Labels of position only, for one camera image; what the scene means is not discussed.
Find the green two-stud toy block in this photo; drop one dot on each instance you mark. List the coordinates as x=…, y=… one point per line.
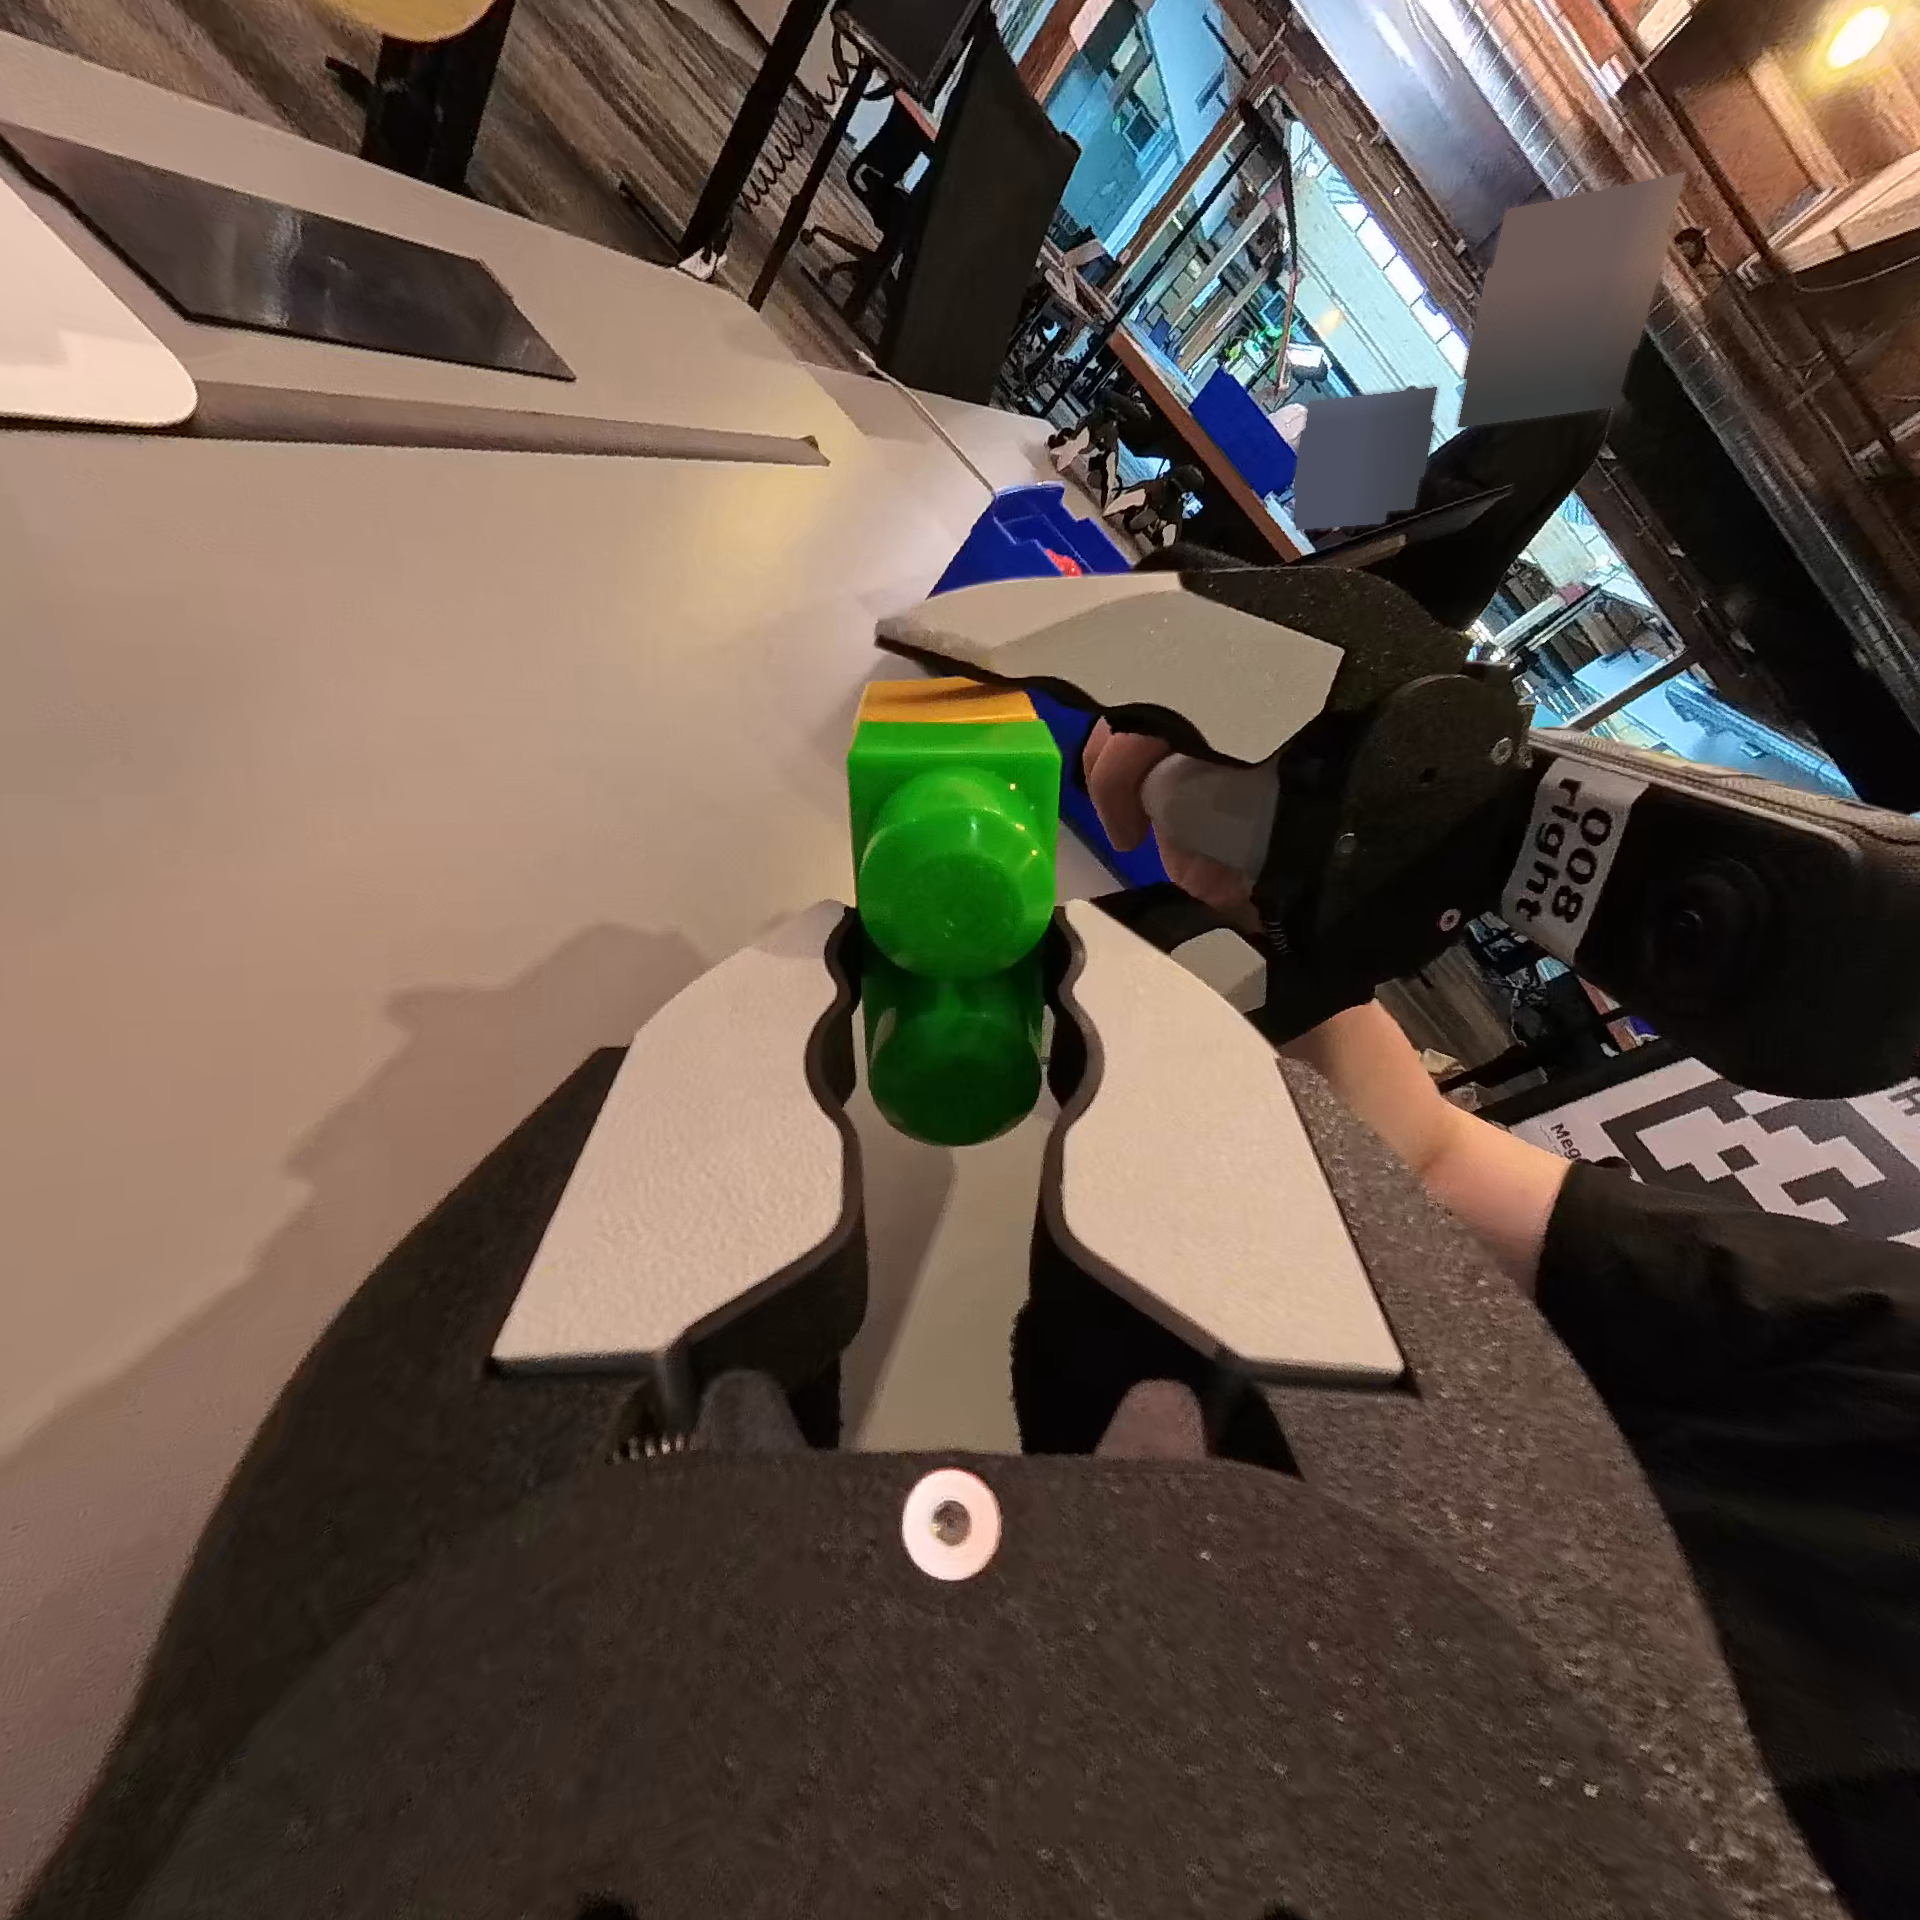
x=954, y=869

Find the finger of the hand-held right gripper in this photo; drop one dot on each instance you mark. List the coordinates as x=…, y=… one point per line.
x=1142, y=652
x=1219, y=967

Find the black white marker sign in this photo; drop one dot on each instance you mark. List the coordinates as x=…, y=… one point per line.
x=1770, y=1156

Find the yellow toy block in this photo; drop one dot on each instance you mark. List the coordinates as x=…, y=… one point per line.
x=937, y=703

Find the dark flat plate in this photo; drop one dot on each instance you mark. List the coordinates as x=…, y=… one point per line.
x=300, y=270

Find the blue plastic bin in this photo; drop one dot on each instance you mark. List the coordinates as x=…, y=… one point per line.
x=1020, y=557

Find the person's right hand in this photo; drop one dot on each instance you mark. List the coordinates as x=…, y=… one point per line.
x=1142, y=796

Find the white stand base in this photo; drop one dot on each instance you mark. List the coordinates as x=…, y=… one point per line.
x=75, y=346

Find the black monitor back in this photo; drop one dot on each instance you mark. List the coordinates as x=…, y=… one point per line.
x=908, y=30

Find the person's right forearm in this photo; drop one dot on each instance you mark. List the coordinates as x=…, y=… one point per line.
x=1424, y=1142

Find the ceiling lamp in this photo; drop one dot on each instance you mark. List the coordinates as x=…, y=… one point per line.
x=1856, y=32

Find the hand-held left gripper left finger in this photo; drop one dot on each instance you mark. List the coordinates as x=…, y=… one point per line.
x=691, y=1185

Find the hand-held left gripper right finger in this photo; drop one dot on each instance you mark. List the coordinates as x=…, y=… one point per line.
x=1215, y=1200

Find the black panel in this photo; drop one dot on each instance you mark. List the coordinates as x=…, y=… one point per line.
x=975, y=225

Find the blue storage bin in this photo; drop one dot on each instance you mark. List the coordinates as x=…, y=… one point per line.
x=1244, y=429

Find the grey desk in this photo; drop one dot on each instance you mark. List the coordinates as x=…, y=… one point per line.
x=375, y=674

